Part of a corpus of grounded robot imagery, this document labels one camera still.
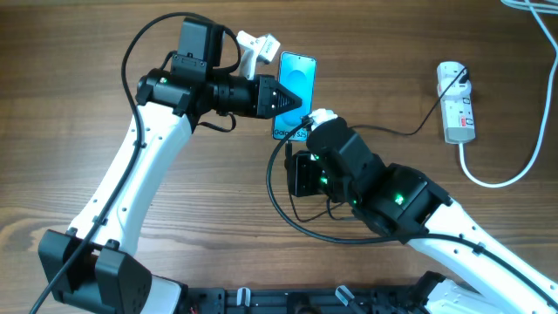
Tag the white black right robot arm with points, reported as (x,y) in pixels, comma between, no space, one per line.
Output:
(401,203)

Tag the white power strip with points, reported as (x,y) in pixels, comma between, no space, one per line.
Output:
(454,89)

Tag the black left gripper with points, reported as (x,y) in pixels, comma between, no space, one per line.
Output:
(266,84)

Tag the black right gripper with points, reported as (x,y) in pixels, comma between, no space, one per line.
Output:
(301,164)

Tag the teal screen Galaxy smartphone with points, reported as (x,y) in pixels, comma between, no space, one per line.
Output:
(297,73)

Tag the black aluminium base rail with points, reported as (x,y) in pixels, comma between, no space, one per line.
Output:
(388,299)

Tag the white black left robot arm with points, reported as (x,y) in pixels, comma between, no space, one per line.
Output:
(92,264)

